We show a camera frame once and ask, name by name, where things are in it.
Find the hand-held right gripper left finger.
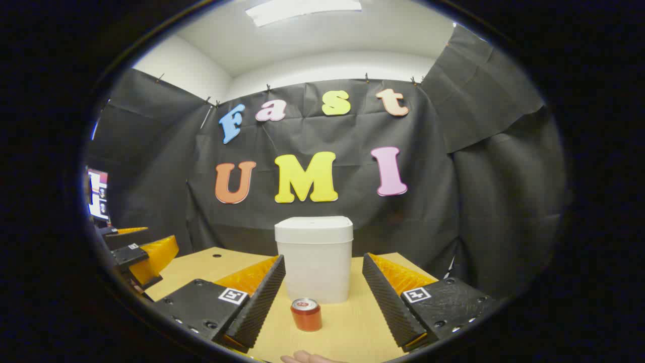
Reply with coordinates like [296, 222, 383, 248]
[151, 255, 286, 353]

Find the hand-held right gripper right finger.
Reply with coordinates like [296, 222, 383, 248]
[362, 252, 499, 353]

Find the red pop can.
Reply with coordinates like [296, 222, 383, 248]
[290, 298, 323, 332]

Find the white desktop garbage bin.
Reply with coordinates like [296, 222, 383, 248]
[275, 216, 354, 305]

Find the wooden desktop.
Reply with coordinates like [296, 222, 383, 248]
[144, 246, 439, 363]

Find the computer screen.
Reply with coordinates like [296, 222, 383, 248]
[87, 168, 110, 222]

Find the black backdrop cloth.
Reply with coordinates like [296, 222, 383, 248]
[83, 23, 567, 303]

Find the long ceiling light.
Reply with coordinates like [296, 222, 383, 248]
[245, 0, 363, 27]

